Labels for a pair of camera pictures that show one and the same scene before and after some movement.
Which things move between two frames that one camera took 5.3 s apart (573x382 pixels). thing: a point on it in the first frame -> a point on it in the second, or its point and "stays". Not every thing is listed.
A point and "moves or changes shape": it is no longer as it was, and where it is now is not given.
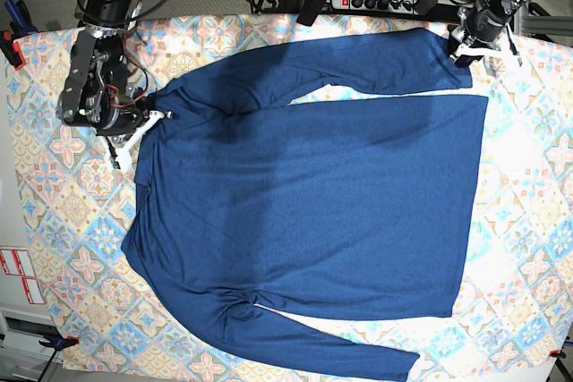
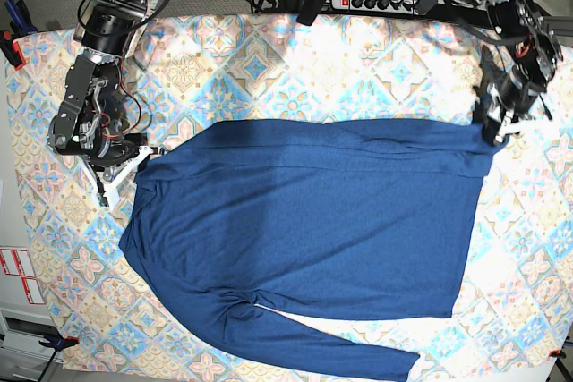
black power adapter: (426, 4) stays
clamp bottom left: (59, 343) stays
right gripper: (483, 23) -> (500, 88)
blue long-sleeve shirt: (248, 194) moves or changes shape
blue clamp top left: (22, 24) stays
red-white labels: (17, 262) stays
